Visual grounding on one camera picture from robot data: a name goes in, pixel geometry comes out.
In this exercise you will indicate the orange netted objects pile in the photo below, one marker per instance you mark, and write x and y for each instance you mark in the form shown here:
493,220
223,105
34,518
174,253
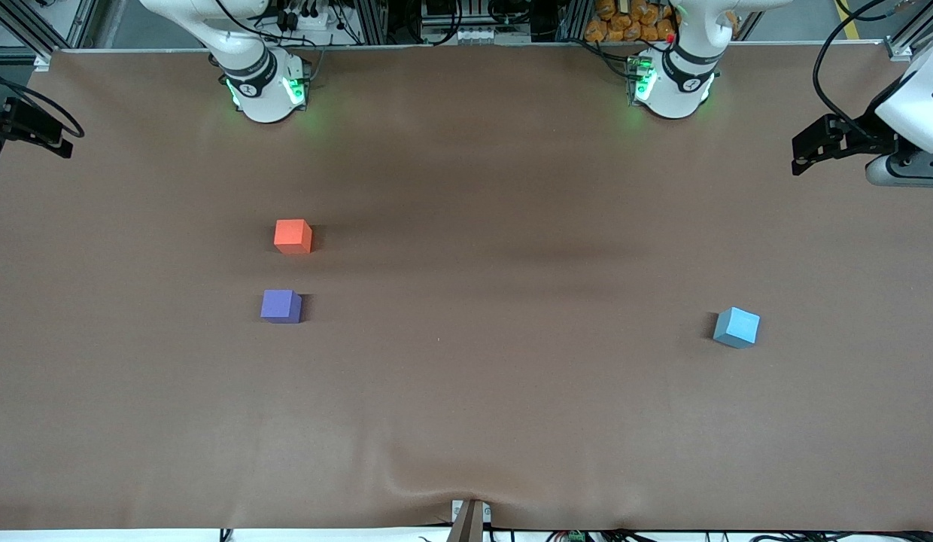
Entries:
624,22

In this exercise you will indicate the table edge clamp bracket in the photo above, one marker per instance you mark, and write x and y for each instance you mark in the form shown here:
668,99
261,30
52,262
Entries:
468,521

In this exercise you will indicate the white power strip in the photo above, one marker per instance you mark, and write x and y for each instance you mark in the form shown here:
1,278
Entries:
320,21

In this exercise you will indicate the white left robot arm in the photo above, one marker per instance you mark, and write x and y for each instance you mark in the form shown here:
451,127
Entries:
673,94

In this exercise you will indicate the purple foam block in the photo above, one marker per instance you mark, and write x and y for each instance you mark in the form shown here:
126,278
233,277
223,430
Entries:
280,306

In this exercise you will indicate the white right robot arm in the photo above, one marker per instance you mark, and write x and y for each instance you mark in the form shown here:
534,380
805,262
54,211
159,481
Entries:
259,94

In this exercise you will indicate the brown table cover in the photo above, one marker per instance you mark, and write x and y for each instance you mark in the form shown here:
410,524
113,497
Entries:
466,376

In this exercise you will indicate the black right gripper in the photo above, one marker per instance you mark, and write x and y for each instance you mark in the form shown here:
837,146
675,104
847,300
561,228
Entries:
1,120

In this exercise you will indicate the orange foam block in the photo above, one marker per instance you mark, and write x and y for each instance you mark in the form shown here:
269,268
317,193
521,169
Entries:
292,235

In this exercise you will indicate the aluminium frame profile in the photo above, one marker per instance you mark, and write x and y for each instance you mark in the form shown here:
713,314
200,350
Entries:
30,26
922,26
374,22

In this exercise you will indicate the blue foam block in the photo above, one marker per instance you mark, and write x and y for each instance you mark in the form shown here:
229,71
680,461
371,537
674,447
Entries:
736,327

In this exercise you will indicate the white terminal block device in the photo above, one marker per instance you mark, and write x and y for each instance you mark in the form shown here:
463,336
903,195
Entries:
474,35

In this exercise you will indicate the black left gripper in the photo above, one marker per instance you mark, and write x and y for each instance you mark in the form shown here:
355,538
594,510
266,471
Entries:
864,135

